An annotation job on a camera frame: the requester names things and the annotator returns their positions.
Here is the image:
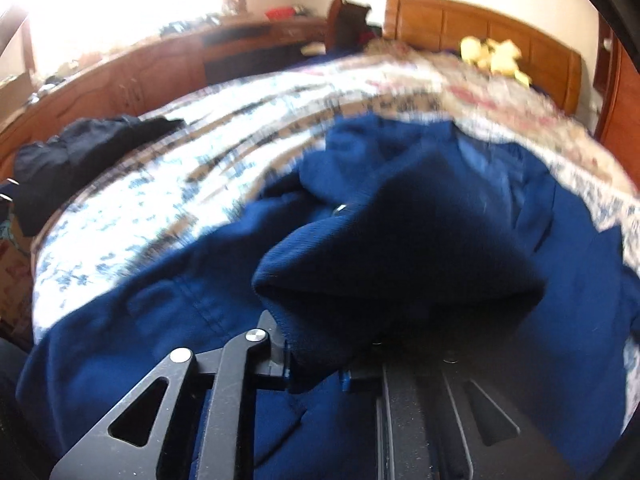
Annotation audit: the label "black clothes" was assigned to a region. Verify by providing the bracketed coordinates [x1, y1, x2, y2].
[12, 115, 186, 237]

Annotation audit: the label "blue floral bed sheet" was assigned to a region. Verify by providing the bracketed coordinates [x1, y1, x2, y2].
[30, 55, 640, 346]

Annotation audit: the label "yellow plush toy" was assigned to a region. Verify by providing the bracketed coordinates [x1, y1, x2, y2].
[459, 36, 532, 86]

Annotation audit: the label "wooden chair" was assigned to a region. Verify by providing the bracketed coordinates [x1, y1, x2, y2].
[327, 0, 374, 50]

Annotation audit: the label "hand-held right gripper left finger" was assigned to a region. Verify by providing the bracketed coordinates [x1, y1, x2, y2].
[49, 310, 292, 480]

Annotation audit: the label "navy blue garment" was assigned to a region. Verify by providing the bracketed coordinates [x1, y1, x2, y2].
[15, 112, 639, 480]

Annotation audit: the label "pink floral quilt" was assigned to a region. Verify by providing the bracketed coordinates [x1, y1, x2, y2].
[320, 37, 628, 186]

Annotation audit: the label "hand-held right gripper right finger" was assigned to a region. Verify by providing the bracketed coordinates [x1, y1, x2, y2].
[342, 352, 576, 480]

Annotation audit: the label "wooden desk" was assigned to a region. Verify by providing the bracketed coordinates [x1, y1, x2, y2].
[0, 15, 331, 173]

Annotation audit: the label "wooden headboard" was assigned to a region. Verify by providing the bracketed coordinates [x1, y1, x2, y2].
[382, 0, 584, 111]

